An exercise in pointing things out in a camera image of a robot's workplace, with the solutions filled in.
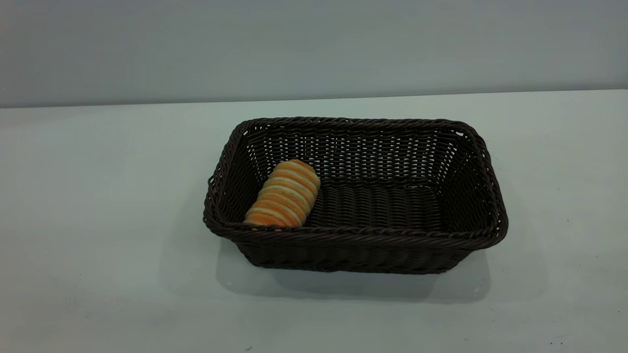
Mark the dark brown woven basket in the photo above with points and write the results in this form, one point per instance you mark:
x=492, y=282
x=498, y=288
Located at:
x=363, y=250

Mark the striped orange bread roll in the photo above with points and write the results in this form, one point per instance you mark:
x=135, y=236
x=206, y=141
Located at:
x=287, y=193

